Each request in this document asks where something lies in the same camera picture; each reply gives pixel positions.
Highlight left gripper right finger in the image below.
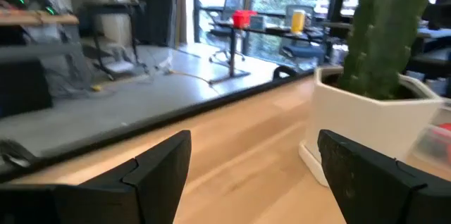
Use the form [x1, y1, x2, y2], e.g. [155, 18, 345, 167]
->
[317, 129, 451, 224]

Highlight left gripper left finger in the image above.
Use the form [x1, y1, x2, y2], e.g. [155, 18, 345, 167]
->
[0, 130, 192, 224]

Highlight clear plastic tupperware container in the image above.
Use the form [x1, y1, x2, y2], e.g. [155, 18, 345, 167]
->
[410, 102, 451, 172]

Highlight white hexagonal plant pot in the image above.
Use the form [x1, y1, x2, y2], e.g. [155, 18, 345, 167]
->
[298, 66, 445, 188]

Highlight black desk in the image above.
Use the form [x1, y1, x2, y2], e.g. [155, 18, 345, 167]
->
[404, 28, 451, 98]

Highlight grey office chair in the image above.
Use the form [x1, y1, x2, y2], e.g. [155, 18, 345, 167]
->
[280, 4, 327, 65]
[207, 0, 247, 63]

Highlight green cactus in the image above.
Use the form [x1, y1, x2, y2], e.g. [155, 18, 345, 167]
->
[337, 0, 437, 101]

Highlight yellow cup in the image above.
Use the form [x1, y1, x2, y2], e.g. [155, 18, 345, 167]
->
[290, 8, 307, 35]

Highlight black rolling cart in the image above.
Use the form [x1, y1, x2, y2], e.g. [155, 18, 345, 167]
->
[79, 0, 149, 81]

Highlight grey box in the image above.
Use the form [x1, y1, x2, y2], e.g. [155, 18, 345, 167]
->
[249, 15, 266, 30]

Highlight red container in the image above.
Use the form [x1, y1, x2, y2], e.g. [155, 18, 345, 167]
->
[231, 9, 258, 30]

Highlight wooden workbench grey legs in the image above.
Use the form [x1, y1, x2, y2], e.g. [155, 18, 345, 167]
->
[0, 8, 80, 63]

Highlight yellowish floor cable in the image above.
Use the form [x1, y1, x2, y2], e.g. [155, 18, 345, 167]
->
[165, 70, 216, 86]

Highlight black arched frame bracket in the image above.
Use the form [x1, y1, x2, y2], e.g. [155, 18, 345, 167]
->
[272, 65, 299, 80]

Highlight black pedestal table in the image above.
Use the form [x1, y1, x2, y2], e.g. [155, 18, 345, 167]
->
[207, 19, 332, 86]

